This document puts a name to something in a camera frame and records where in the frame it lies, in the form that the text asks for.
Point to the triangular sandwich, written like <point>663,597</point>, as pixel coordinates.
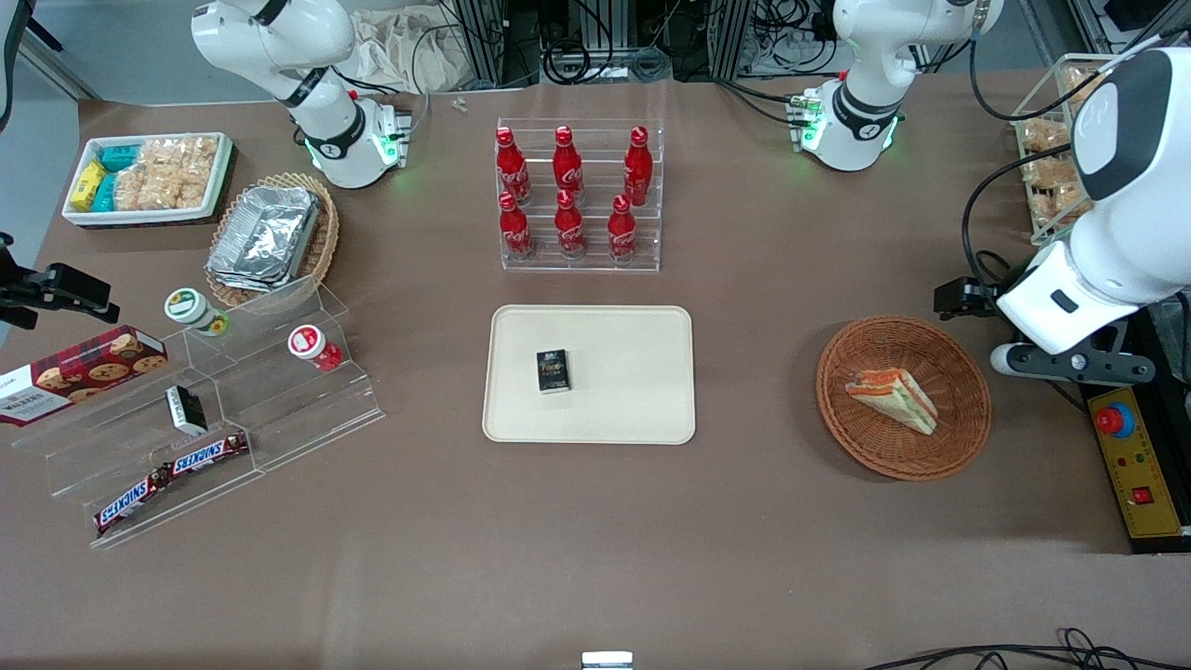
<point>895,398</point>

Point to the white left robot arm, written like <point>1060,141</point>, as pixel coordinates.
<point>856,112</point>

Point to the aluminium foil tray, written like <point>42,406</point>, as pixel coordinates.
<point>265,233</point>
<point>244,285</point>

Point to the brown round wicker basket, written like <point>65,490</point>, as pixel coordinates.
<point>893,456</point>

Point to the light oval wicker basket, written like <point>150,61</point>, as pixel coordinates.
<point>326,242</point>

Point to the beige plastic tray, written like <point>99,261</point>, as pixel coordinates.
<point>633,372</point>

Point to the red tartan cookie box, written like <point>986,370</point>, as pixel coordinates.
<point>84,372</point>

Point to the teal snack packet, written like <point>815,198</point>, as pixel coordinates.
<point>104,193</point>
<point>119,157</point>

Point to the white rectangular bin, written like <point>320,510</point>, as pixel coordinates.
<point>140,216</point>

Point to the yellow snack packet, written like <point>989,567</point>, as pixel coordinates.
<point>87,184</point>

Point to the green lid yogurt cup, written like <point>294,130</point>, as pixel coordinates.
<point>191,310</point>

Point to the clear rice cracker packet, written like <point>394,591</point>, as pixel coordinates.
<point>160,156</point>
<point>144,191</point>
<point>200,172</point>

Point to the clear bagged pastry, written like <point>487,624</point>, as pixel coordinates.
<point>1079,84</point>
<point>1044,137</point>
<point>1047,170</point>
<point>1056,209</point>

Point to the small black white box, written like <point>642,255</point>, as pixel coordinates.
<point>188,411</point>

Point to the red emergency stop button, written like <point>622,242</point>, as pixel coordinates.
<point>1115,421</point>

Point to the snickers chocolate bar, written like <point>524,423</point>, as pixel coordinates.
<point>130,502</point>
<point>209,454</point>

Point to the red lid cup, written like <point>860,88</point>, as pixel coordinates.
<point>310,344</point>

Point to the black control box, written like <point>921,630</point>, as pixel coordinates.
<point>1177,447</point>

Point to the clear acrylic stepped shelf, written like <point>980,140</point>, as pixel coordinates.
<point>307,419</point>

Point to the yellow emergency stop box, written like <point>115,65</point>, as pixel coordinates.
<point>1144,484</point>

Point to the red cola bottle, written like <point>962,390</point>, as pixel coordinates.
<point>568,172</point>
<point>512,172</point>
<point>569,231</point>
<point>622,234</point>
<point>515,233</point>
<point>638,172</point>

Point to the clear acrylic bottle rack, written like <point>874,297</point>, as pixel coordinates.
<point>595,265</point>

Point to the crumpled beige cloth bag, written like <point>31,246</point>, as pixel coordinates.
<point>391,51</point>

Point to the small black box gold print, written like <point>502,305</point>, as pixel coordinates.
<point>553,370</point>

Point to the small silver object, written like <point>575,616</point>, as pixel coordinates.
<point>607,661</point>

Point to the aluminium frame post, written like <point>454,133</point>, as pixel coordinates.
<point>493,42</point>

